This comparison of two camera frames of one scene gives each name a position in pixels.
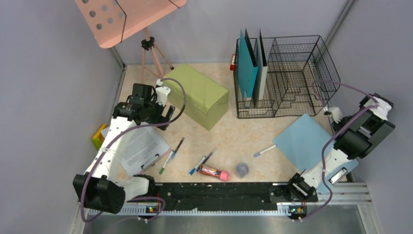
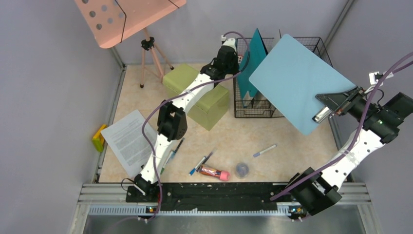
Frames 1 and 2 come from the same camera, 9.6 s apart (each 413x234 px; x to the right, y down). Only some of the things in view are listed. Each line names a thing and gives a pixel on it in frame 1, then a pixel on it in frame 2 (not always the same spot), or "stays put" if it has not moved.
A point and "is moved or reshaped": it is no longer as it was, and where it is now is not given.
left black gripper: (160, 118) -> (234, 70)
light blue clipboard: (306, 140) -> (290, 76)
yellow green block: (99, 137) stays put
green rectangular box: (207, 102) stays put
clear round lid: (242, 170) stays put
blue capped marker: (197, 166) stays put
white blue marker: (257, 154) stays put
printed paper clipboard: (141, 147) stays put
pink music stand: (110, 21) stays put
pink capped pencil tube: (224, 175) stays put
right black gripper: (337, 126) -> (333, 100)
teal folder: (247, 68) is moved or reshaped
